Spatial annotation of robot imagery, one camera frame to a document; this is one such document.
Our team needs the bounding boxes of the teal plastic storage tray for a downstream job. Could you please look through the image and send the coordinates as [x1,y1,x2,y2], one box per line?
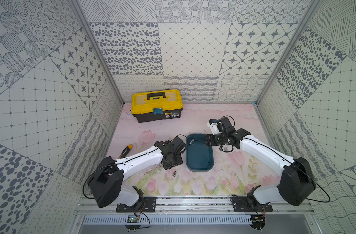
[186,134,214,172]

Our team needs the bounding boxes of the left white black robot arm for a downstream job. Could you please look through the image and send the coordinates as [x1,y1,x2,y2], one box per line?
[84,136,186,211]

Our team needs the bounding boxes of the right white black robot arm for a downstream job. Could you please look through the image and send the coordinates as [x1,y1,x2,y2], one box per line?
[204,129,316,206]

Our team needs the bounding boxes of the yellow black plastic toolbox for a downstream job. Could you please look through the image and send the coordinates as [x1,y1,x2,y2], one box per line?
[131,89,183,123]

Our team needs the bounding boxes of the left controller board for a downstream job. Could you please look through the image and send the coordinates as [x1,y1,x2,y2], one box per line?
[125,215,141,231]

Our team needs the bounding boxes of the controller board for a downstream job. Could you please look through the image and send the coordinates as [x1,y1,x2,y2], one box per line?
[125,215,141,231]
[250,215,266,231]

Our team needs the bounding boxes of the right controller board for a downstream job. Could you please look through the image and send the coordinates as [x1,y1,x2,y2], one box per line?
[250,215,266,231]

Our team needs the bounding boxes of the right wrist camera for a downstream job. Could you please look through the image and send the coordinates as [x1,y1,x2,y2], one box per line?
[207,116,235,135]

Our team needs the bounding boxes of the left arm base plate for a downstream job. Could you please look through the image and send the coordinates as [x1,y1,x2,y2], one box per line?
[116,197,157,213]

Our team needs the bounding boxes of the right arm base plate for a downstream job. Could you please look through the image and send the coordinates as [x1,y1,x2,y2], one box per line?
[230,195,273,213]

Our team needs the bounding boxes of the aluminium mounting rail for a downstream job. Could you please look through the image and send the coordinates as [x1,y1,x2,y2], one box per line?
[74,195,314,215]

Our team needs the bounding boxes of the white slotted cable duct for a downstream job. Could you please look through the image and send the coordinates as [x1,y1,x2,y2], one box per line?
[83,214,252,225]

